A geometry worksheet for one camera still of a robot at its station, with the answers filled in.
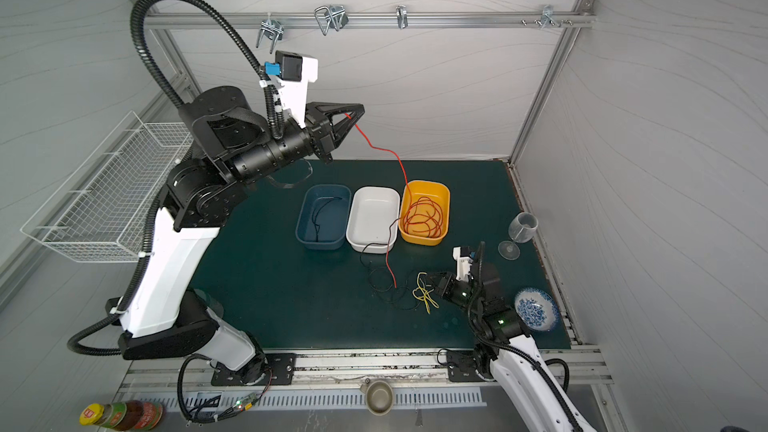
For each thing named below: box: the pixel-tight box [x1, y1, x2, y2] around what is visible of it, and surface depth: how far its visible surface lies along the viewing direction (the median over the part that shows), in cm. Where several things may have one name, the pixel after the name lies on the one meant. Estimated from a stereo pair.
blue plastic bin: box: [296, 184, 352, 251], surface depth 104 cm
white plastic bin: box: [346, 186, 401, 254], surface depth 106 cm
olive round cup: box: [360, 380, 394, 416], surface depth 70 cm
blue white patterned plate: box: [514, 287, 559, 332], surface depth 84 cm
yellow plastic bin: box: [398, 180, 451, 247], surface depth 104 cm
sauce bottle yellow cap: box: [79, 403, 105, 425], surface depth 54 cm
